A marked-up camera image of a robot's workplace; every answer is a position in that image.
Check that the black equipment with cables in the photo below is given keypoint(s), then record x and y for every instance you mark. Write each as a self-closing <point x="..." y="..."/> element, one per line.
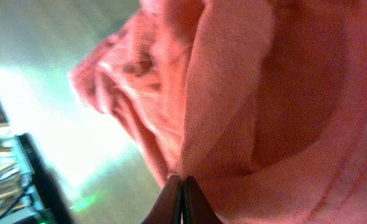
<point x="28" y="193"/>

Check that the red orange t-shirt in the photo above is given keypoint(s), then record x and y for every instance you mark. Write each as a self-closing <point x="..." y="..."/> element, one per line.
<point x="264" y="103"/>

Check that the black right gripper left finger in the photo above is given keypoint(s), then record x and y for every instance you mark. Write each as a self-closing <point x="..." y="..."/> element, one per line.
<point x="166" y="209"/>

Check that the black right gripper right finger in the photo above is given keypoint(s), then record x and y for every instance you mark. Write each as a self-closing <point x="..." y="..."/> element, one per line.
<point x="195" y="207"/>

